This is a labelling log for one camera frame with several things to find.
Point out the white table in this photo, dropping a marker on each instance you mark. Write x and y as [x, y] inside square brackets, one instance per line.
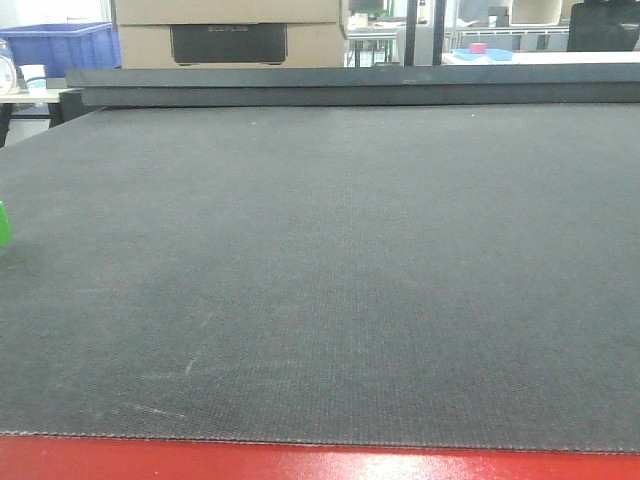
[544, 58]

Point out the blue plastic crate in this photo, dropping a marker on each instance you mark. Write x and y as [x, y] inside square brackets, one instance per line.
[62, 46]

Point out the red block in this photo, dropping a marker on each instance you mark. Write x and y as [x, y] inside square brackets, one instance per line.
[477, 48]

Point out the black monitor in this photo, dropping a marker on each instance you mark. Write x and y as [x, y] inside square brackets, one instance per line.
[603, 26]

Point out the green block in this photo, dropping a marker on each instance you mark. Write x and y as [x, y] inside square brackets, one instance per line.
[6, 233]

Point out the black vertical post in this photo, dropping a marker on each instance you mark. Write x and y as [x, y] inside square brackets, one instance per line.
[410, 34]

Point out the dark grey conveyor rail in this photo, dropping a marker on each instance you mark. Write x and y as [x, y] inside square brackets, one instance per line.
[358, 87]

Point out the cardboard box with black print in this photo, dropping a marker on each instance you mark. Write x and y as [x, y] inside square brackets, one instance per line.
[231, 34]

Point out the red conveyor frame edge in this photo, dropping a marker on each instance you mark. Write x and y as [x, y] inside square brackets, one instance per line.
[41, 457]

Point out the dark grey conveyor belt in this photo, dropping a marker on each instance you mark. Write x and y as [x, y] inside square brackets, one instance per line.
[429, 277]

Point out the light blue tray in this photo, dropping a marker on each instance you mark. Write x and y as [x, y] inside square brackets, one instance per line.
[490, 55]

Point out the white paper cup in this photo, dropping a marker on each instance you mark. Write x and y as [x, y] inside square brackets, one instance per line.
[34, 76]

